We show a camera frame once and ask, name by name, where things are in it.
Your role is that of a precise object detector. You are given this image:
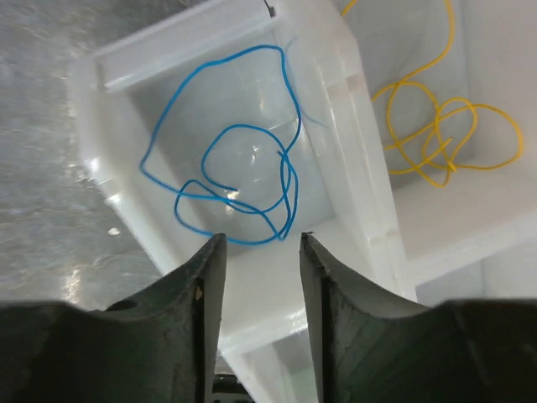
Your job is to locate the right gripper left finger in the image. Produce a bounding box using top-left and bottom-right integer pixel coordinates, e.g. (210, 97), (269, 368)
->
(1, 234), (227, 402)

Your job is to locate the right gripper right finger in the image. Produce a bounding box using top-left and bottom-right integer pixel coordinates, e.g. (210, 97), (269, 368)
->
(300, 233), (536, 402)

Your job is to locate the white compartment tray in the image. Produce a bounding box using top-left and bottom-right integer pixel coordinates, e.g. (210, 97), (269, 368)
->
(70, 1), (536, 402)

